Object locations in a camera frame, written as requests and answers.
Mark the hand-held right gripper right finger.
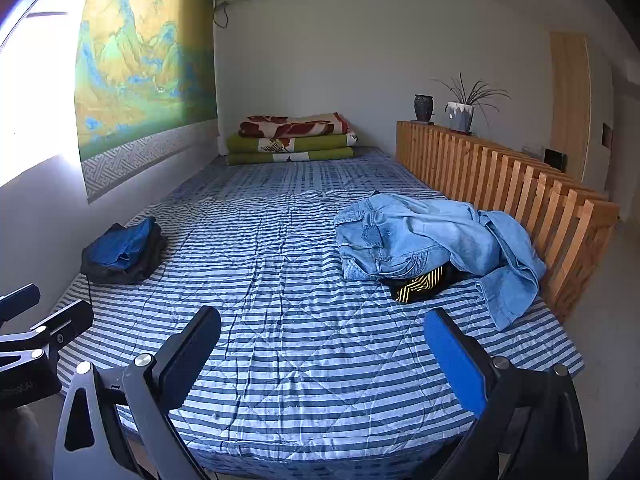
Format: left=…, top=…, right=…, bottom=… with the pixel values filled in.
left=422, top=307, right=590, bottom=480

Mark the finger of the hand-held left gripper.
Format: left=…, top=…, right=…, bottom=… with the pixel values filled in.
left=0, top=283, right=41, bottom=322
left=0, top=301, right=95, bottom=361

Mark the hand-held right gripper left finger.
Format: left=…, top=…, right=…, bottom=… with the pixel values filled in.
left=52, top=305, right=223, bottom=480

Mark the light blue denim shirt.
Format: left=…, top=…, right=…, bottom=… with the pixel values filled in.
left=440, top=202, right=547, bottom=332

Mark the folded black garment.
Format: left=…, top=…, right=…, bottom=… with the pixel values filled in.
left=80, top=217, right=169, bottom=286

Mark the black garment with yellow stripes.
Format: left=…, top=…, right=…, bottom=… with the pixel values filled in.
left=380, top=265, right=468, bottom=305

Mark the folded blue garment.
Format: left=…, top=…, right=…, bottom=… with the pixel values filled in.
left=100, top=217, right=157, bottom=268

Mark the blue white striped bed quilt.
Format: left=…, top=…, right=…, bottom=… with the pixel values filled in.
left=56, top=146, right=586, bottom=476

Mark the window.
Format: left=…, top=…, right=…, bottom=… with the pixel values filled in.
left=0, top=0, right=98, bottom=188

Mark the potted plant in white pot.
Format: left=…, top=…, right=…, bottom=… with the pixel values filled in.
left=431, top=72, right=512, bottom=135

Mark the dark ceramic vase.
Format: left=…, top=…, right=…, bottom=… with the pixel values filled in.
left=413, top=94, right=436, bottom=124

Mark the red floral folded blanket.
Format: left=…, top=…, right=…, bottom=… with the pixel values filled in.
left=238, top=112, right=351, bottom=139

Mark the wooden door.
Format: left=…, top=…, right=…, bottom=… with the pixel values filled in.
left=550, top=31, right=592, bottom=183

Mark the wooden slatted rail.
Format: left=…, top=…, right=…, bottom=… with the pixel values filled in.
left=395, top=120, right=621, bottom=326

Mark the landscape wall poster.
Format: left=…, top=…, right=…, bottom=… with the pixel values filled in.
left=74, top=0, right=219, bottom=204

